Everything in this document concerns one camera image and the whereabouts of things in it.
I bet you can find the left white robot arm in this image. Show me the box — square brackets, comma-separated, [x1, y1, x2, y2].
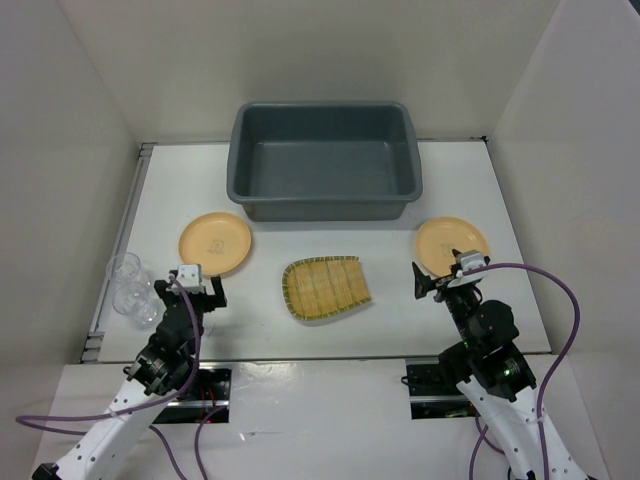
[17, 265, 227, 479]

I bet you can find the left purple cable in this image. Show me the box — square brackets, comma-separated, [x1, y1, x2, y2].
[15, 277, 231, 480]

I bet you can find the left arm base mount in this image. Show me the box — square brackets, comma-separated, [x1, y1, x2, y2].
[123, 363, 232, 425]

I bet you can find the purple cable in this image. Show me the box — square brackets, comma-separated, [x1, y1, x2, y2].
[15, 277, 231, 480]
[464, 262, 582, 480]

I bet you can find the woven bamboo tray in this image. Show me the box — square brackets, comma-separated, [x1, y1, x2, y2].
[281, 256, 372, 322]

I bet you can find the aluminium table edge rail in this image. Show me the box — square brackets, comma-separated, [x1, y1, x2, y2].
[79, 142, 157, 364]

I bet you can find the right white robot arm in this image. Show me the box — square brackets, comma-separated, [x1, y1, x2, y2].
[412, 252, 588, 479]

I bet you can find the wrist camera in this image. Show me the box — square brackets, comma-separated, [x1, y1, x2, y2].
[176, 264, 205, 294]
[452, 249, 491, 284]

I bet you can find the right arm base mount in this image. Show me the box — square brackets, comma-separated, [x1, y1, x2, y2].
[400, 358, 476, 420]

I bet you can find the grey plastic bin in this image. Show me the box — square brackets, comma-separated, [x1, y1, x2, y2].
[226, 101, 423, 222]

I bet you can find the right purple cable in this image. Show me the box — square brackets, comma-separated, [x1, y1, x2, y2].
[464, 262, 582, 480]

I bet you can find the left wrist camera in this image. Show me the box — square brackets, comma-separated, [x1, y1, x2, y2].
[176, 264, 205, 294]

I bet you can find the tan plastic plate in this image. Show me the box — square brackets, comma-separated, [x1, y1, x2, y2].
[178, 212, 252, 276]
[415, 216, 490, 277]

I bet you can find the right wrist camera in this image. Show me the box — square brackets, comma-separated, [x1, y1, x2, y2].
[452, 249, 491, 284]

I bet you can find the clear plastic cup front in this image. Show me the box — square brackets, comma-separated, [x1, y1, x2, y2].
[112, 282, 158, 327]

